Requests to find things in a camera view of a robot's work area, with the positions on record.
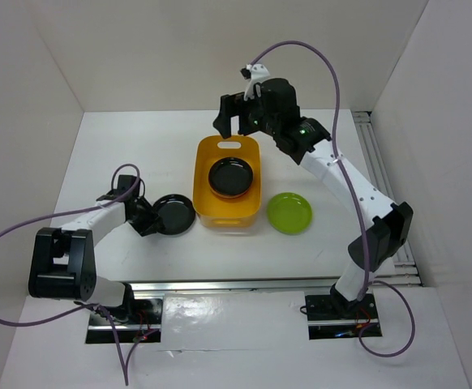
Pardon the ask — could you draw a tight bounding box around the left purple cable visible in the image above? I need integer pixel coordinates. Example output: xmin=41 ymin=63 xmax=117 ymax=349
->
xmin=0 ymin=163 xmax=143 ymax=386

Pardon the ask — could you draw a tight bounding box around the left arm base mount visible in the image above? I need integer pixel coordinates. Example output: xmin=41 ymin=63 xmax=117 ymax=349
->
xmin=85 ymin=287 xmax=164 ymax=344

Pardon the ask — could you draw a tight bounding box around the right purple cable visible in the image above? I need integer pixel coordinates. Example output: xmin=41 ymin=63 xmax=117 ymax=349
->
xmin=250 ymin=41 xmax=416 ymax=358

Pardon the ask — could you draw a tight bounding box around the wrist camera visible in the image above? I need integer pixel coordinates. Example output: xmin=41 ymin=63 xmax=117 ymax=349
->
xmin=240 ymin=64 xmax=270 ymax=101
xmin=111 ymin=174 xmax=141 ymax=196

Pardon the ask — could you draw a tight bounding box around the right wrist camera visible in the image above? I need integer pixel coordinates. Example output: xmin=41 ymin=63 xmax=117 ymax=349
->
xmin=240 ymin=64 xmax=270 ymax=101

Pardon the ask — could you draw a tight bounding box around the yellow plastic bin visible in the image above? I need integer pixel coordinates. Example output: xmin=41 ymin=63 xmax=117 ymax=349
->
xmin=192 ymin=135 xmax=262 ymax=228

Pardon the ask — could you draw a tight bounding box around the aluminium front rail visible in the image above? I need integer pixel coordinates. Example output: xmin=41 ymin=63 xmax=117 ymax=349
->
xmin=131 ymin=277 xmax=337 ymax=293

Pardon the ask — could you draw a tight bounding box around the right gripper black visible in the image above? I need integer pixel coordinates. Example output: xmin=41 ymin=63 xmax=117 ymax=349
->
xmin=212 ymin=90 xmax=278 ymax=139

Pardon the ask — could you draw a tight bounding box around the black plate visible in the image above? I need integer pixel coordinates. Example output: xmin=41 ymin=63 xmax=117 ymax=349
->
xmin=152 ymin=194 xmax=196 ymax=236
xmin=208 ymin=157 xmax=254 ymax=195

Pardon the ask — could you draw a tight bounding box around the orange plate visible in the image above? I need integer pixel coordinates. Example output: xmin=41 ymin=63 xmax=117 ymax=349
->
xmin=214 ymin=192 xmax=246 ymax=201

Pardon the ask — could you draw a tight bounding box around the purple cable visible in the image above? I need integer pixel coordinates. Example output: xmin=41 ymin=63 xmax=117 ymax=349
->
xmin=0 ymin=163 xmax=143 ymax=386
xmin=250 ymin=41 xmax=416 ymax=358

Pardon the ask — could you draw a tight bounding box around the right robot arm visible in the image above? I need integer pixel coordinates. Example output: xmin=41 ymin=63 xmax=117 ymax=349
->
xmin=213 ymin=78 xmax=414 ymax=318

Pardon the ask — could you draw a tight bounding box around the aluminium side rail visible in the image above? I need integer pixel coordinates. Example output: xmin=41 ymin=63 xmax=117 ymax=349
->
xmin=352 ymin=111 xmax=422 ymax=287

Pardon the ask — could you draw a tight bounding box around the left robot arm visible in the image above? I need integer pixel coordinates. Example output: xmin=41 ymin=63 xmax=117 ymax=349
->
xmin=28 ymin=175 xmax=164 ymax=323

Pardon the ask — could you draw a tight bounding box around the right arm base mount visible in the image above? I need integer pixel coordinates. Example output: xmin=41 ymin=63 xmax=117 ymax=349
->
xmin=299 ymin=289 xmax=383 ymax=340

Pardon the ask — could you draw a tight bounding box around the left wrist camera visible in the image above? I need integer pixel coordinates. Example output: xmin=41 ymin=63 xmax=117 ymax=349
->
xmin=111 ymin=174 xmax=141 ymax=196

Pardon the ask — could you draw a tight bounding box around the green plate right side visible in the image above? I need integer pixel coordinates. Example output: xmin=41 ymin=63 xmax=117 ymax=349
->
xmin=266 ymin=192 xmax=313 ymax=235

